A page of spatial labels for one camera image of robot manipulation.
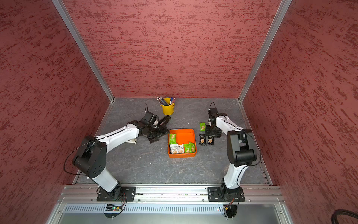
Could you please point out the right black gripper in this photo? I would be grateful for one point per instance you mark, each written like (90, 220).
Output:
(218, 134)

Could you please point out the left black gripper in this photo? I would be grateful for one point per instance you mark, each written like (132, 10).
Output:
(161, 133)

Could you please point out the green cookie packet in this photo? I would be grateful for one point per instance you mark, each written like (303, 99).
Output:
(202, 127)
(172, 139)

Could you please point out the orange storage box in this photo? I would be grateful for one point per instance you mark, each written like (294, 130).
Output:
(183, 136)

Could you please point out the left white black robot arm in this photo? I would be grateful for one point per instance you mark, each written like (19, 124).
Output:
(91, 156)

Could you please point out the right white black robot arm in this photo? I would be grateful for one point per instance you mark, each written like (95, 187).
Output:
(240, 149)

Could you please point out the white object under left arm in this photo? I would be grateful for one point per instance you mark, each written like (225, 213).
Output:
(132, 141)

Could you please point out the green cookie packet in box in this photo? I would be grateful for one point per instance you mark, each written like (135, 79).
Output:
(172, 139)

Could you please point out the yellow pencil cup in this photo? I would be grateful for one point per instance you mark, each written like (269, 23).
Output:
(169, 108)

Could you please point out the white cookie packet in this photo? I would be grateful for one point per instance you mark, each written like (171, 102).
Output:
(173, 148)

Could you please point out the coloured pencils bunch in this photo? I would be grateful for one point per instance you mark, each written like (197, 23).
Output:
(163, 100)

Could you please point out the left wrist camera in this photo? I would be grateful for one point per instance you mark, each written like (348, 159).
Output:
(150, 119)

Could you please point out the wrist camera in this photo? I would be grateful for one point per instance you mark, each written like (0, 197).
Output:
(213, 114)
(150, 119)

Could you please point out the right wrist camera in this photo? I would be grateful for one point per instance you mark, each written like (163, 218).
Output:
(213, 114)

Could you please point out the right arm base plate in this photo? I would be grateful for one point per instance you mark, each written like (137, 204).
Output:
(223, 194)

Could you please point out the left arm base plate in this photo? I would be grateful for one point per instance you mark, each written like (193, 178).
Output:
(119, 194)

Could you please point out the aluminium front rail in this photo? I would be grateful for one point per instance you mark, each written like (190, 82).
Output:
(173, 194)

